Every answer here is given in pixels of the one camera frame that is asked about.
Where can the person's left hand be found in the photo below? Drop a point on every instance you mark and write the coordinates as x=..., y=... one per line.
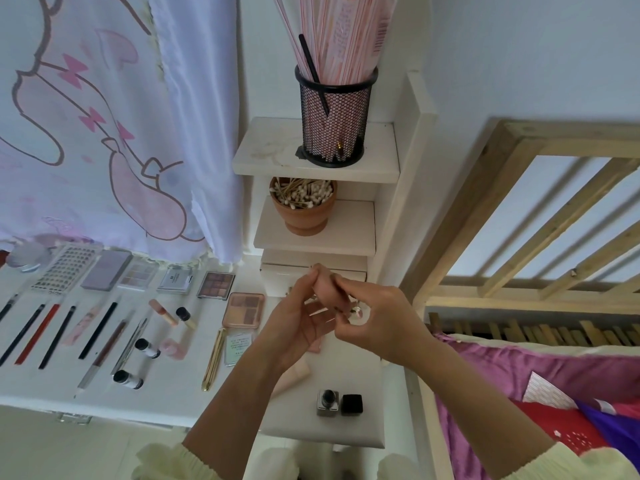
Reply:
x=290, y=330

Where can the person's right hand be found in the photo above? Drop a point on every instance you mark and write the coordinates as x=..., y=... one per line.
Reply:
x=390, y=330

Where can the pink foundation tube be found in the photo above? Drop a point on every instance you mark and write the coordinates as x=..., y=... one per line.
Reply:
x=292, y=375

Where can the tan eyeshadow palette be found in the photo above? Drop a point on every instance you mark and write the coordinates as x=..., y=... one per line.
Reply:
x=244, y=310

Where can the square bottle with black cap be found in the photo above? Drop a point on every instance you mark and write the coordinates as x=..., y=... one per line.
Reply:
x=327, y=402

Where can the dark brown eyeshadow palette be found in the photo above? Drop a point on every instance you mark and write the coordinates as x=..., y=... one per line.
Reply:
x=216, y=285

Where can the clear eyeshadow palette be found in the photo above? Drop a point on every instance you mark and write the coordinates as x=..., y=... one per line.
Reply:
x=138, y=274

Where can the lavender rectangular palette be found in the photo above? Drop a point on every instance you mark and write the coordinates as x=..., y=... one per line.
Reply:
x=107, y=269

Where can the white false eyelash tray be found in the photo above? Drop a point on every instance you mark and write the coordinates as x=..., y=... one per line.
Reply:
x=65, y=270

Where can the red lip pencil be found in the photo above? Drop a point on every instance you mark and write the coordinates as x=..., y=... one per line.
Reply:
x=37, y=334

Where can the round silver compact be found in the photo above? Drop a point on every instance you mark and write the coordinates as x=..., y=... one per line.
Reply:
x=28, y=257

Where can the person's left forearm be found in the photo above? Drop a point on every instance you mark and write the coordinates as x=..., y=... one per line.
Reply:
x=230, y=420

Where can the person's right forearm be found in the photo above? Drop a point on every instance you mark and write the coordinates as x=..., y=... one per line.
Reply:
x=480, y=415

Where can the white table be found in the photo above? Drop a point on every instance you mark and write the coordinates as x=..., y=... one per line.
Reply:
x=300, y=420

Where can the terracotta pot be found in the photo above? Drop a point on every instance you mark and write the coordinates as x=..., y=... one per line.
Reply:
x=302, y=220

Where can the bunch of cotton swabs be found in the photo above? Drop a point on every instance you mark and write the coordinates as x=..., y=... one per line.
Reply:
x=302, y=192

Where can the white paper sheet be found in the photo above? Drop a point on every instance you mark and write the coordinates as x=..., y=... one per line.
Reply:
x=548, y=392

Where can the white shelf unit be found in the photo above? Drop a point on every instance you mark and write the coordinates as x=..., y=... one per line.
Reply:
x=275, y=150

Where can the red shiny packet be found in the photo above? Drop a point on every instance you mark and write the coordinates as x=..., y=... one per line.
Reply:
x=560, y=430

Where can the dark container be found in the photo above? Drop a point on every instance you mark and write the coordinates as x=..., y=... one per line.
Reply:
x=335, y=125

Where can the blue cloth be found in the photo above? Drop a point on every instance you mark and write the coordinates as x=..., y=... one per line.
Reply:
x=615, y=435

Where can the pink cartoon print cloth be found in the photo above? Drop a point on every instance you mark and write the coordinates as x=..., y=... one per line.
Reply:
x=100, y=125

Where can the bunch of pink sticks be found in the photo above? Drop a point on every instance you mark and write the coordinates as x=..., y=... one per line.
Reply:
x=350, y=35

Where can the wooden bed frame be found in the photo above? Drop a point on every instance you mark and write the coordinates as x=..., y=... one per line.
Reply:
x=470, y=215

